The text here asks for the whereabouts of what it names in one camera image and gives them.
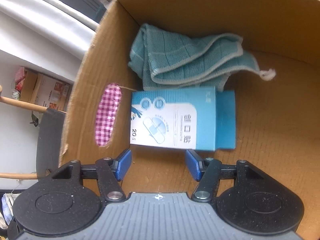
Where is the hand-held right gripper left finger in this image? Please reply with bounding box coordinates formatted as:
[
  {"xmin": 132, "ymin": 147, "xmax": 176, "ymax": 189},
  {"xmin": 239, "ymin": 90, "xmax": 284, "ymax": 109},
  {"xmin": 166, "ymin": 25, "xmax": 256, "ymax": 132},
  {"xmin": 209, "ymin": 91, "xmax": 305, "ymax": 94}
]
[{"xmin": 51, "ymin": 149, "xmax": 132, "ymax": 203}]

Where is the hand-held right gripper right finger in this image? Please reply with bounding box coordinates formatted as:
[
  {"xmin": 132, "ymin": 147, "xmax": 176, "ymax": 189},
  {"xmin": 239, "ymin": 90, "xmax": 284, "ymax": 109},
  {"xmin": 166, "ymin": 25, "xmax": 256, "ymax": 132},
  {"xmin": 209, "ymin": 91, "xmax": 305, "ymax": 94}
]
[{"xmin": 185, "ymin": 149, "xmax": 265, "ymax": 203}]

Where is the blue bandage box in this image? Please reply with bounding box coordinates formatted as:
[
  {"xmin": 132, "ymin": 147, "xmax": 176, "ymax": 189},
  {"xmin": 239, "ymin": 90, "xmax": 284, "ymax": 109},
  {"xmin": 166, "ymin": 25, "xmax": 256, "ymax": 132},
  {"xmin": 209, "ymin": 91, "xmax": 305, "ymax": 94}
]
[{"xmin": 129, "ymin": 86, "xmax": 237, "ymax": 152}]

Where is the cardboard box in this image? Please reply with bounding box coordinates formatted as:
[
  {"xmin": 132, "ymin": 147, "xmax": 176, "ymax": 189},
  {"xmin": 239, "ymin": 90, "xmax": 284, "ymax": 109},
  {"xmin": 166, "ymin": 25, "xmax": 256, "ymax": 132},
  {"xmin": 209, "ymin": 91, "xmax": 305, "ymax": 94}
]
[{"xmin": 59, "ymin": 0, "xmax": 320, "ymax": 240}]

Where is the teal towel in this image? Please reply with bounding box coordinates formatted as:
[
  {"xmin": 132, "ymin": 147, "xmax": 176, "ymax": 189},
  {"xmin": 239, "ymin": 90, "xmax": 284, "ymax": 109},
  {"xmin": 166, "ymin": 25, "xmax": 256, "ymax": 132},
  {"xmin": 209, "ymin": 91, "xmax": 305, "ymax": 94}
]
[{"xmin": 128, "ymin": 23, "xmax": 277, "ymax": 92}]

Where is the pink checkered cloth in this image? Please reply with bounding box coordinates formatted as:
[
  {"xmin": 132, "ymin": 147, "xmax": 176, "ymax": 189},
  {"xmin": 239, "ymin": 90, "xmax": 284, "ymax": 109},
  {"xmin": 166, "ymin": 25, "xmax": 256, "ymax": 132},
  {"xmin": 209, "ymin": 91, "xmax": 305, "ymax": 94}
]
[{"xmin": 94, "ymin": 82, "xmax": 123, "ymax": 147}]

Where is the wooden chair with black seat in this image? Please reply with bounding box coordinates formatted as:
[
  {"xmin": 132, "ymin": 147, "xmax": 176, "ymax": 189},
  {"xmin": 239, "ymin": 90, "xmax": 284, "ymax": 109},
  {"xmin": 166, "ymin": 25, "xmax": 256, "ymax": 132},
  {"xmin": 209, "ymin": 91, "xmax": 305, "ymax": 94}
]
[{"xmin": 0, "ymin": 85, "xmax": 67, "ymax": 180}]

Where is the brown printed carton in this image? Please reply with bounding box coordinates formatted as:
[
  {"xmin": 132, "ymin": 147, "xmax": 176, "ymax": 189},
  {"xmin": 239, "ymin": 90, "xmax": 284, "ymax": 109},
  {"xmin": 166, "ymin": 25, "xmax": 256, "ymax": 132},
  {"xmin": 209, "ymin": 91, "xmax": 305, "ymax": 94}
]
[{"xmin": 20, "ymin": 70, "xmax": 70, "ymax": 110}]

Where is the white crumpled cloth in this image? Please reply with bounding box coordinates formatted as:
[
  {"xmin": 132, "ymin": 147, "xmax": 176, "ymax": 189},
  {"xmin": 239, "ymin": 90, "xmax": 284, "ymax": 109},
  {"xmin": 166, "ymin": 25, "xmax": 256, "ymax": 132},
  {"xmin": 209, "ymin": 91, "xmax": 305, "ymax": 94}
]
[{"xmin": 0, "ymin": 192, "xmax": 18, "ymax": 228}]

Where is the red snack packet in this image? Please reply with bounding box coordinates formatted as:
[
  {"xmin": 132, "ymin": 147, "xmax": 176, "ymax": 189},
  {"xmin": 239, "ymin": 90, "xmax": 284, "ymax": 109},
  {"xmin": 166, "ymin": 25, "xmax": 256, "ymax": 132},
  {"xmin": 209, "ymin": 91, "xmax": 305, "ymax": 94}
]
[{"xmin": 14, "ymin": 66, "xmax": 27, "ymax": 90}]

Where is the dark cabinet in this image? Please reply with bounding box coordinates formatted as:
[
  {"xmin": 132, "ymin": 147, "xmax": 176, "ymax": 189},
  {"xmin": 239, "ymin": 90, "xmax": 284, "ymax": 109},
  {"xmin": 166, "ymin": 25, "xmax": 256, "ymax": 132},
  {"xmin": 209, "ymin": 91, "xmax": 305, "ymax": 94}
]
[{"xmin": 57, "ymin": 0, "xmax": 107, "ymax": 22}]

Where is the white curtain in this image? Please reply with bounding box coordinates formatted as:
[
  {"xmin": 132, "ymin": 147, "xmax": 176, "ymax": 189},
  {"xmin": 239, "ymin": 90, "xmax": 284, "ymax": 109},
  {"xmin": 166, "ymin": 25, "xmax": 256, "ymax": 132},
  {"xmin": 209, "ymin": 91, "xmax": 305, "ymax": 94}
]
[{"xmin": 0, "ymin": 0, "xmax": 100, "ymax": 83}]

